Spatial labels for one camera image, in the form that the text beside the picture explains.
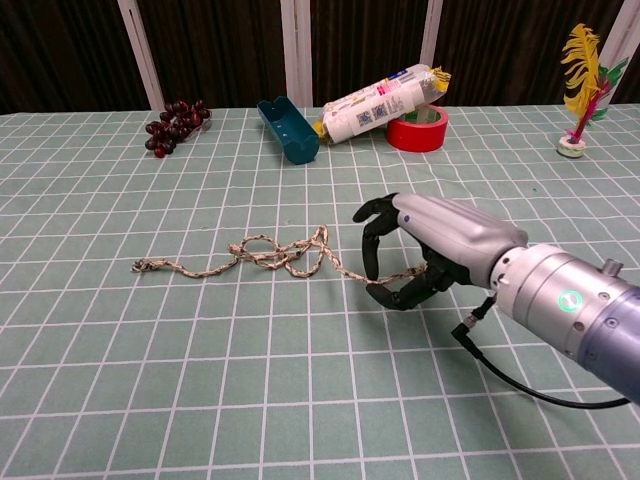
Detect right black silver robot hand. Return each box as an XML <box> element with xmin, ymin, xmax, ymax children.
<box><xmin>352</xmin><ymin>192</ymin><xmax>530</xmax><ymax>311</ymax></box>

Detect beige speckled braided rope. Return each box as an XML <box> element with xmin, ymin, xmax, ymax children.
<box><xmin>130</xmin><ymin>224</ymin><xmax>429</xmax><ymax>289</ymax></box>

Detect red tape roll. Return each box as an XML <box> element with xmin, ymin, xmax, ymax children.
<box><xmin>385</xmin><ymin>104</ymin><xmax>450</xmax><ymax>153</ymax></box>

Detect white noodle package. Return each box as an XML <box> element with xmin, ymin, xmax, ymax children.
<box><xmin>313</xmin><ymin>63</ymin><xmax>451</xmax><ymax>146</ymax></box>

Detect teal plastic tray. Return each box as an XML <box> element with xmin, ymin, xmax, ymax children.
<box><xmin>256</xmin><ymin>95</ymin><xmax>321</xmax><ymax>165</ymax></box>

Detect yellow feather shuttlecock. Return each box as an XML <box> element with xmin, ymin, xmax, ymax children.
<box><xmin>557</xmin><ymin>23</ymin><xmax>630</xmax><ymax>160</ymax></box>

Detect green checked tablecloth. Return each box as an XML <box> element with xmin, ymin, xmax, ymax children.
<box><xmin>0</xmin><ymin>103</ymin><xmax>640</xmax><ymax>480</ymax></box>

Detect dark red grape bunch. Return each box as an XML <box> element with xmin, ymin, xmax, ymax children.
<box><xmin>144</xmin><ymin>99</ymin><xmax>212</xmax><ymax>159</ymax></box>

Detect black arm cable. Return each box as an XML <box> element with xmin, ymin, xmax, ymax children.
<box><xmin>452</xmin><ymin>294</ymin><xmax>631</xmax><ymax>410</ymax></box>

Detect white frame post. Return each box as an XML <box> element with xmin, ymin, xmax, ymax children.
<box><xmin>419</xmin><ymin>0</ymin><xmax>445</xmax><ymax>69</ymax></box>
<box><xmin>117</xmin><ymin>0</ymin><xmax>166</xmax><ymax>111</ymax></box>
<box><xmin>279</xmin><ymin>0</ymin><xmax>314</xmax><ymax>108</ymax></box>
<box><xmin>597</xmin><ymin>0</ymin><xmax>640</xmax><ymax>76</ymax></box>

